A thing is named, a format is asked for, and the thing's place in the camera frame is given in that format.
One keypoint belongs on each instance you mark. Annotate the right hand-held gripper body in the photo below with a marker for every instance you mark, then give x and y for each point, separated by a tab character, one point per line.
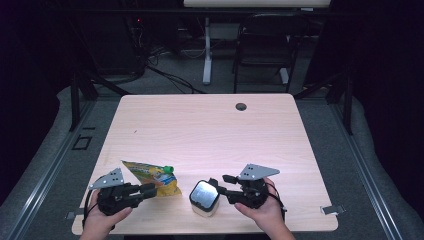
253	195

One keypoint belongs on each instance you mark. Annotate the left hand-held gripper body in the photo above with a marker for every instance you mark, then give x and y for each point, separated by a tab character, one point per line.
116	198

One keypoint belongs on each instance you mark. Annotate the yellow spout pouch green cap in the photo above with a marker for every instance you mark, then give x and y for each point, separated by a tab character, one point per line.
160	180

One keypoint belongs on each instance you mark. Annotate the clear jar with black lid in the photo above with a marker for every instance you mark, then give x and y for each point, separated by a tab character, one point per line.
204	196

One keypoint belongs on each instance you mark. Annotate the person's right hand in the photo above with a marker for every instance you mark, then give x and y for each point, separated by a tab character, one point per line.
270	215

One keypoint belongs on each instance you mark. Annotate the person's left hand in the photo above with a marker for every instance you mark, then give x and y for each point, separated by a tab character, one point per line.
100	223

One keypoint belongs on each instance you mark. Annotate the grey tape piece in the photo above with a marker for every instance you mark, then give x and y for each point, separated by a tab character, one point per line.
71	215

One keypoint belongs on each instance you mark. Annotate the black metal stand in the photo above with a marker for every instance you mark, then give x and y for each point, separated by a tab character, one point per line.
347	106
75	100

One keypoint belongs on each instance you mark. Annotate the white desk leg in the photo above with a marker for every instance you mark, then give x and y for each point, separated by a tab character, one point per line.
207	60

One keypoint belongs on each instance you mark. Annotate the dark equipment with red light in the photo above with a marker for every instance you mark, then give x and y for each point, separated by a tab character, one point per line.
123	43

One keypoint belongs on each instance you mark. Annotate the black folding chair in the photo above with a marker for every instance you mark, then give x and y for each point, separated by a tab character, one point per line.
266	36

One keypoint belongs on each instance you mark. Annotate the aluminium floor rail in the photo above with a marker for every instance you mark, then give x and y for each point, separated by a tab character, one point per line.
50	170
363	166

